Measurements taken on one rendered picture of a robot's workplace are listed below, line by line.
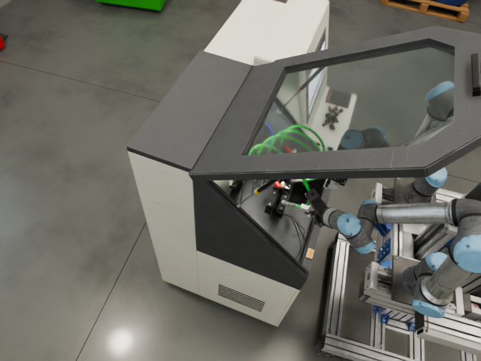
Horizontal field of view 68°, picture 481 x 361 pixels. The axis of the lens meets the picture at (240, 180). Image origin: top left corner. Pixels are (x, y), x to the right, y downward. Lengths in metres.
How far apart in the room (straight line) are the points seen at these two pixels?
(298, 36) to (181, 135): 0.87
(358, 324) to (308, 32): 1.81
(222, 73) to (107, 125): 2.13
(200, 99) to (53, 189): 2.03
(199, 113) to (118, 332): 1.68
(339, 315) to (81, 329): 1.70
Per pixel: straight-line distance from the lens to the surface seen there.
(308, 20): 2.15
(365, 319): 2.65
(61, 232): 3.13
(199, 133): 1.48
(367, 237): 1.46
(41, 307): 2.92
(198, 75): 1.76
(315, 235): 1.91
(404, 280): 1.84
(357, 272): 2.75
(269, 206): 1.92
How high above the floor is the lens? 2.58
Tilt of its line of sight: 54 degrees down
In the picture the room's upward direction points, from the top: 7 degrees clockwise
